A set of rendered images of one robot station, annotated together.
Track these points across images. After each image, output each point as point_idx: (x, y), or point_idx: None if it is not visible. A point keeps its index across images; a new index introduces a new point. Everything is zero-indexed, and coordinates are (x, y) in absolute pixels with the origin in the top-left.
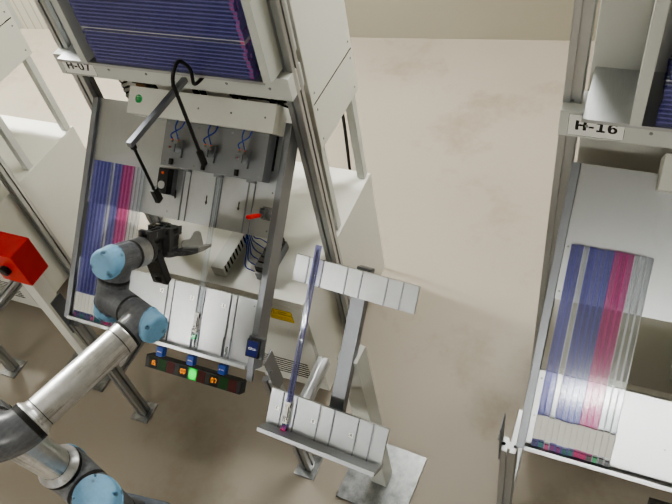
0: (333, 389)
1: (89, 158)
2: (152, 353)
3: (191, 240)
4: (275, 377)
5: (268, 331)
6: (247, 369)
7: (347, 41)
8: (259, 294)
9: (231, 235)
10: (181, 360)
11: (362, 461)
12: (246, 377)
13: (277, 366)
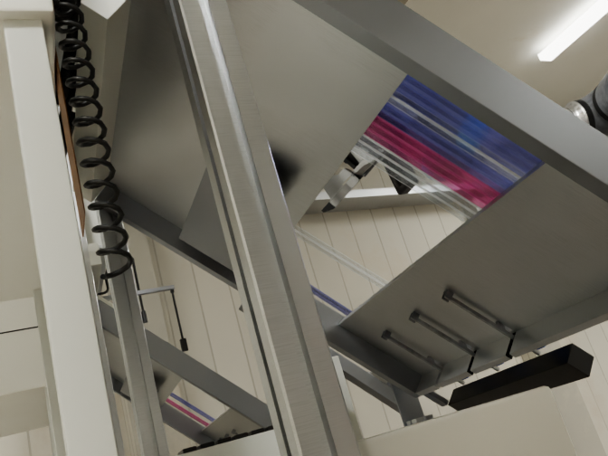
0: (368, 373)
1: None
2: (565, 355)
3: (337, 177)
4: (413, 412)
5: None
6: (434, 392)
7: None
8: (334, 310)
9: (227, 441)
10: (522, 377)
11: None
12: (444, 398)
13: (398, 403)
